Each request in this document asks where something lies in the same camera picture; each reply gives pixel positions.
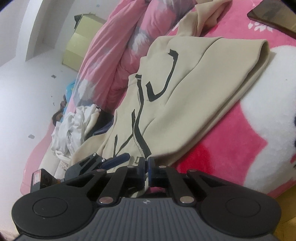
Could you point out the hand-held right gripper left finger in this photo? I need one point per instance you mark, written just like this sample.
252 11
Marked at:
143 171

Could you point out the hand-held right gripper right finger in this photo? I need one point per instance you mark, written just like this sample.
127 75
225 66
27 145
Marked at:
151 171

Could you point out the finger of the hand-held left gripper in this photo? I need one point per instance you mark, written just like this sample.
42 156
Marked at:
115 160

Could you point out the beige zip jacket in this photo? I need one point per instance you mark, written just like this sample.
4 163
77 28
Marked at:
196 92

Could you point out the pile of white clothes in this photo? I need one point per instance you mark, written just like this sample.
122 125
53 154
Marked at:
71 129

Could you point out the light blue garment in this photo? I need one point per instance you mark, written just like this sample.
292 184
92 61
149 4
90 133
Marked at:
101 132

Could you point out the black garment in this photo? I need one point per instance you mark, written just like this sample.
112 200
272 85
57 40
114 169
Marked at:
104 120

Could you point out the pink floral quilt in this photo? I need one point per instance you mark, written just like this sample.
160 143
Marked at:
104 58

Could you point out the pale yellow wardrobe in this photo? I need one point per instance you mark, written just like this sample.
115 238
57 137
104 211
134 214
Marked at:
78 48

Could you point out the black smartphone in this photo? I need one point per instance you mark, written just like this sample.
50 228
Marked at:
275 14

